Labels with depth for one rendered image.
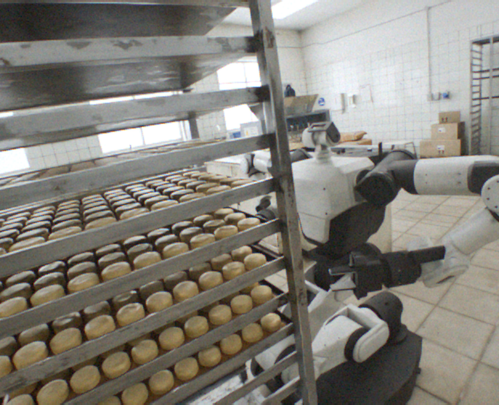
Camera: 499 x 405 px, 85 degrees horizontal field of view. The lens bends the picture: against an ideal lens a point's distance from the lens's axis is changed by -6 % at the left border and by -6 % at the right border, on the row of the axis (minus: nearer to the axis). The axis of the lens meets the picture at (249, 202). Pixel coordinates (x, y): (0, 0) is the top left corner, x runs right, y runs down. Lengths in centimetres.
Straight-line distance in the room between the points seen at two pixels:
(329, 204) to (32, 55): 75
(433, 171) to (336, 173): 26
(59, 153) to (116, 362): 423
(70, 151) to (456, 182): 454
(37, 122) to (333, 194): 72
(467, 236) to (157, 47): 73
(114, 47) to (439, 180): 69
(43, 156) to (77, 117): 425
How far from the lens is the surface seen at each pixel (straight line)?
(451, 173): 76
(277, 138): 57
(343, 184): 88
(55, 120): 49
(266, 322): 78
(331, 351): 122
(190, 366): 72
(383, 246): 224
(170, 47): 53
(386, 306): 143
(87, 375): 67
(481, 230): 77
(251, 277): 63
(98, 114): 49
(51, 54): 50
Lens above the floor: 118
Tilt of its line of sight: 15 degrees down
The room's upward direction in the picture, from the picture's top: 9 degrees counter-clockwise
